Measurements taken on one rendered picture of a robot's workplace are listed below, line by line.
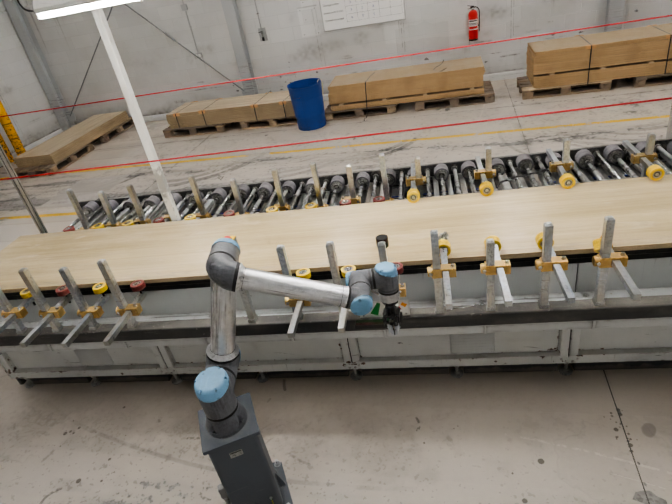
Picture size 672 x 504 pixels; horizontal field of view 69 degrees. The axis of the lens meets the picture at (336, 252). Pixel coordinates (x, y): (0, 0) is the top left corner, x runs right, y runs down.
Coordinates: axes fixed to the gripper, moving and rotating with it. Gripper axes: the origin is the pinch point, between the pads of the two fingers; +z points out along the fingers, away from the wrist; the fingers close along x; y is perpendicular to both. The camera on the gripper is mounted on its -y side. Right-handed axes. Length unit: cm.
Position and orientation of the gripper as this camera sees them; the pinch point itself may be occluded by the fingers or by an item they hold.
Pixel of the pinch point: (394, 331)
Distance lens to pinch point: 230.6
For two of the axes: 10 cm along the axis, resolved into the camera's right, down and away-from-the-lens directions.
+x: 9.8, -0.6, -2.0
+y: -1.4, 5.1, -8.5
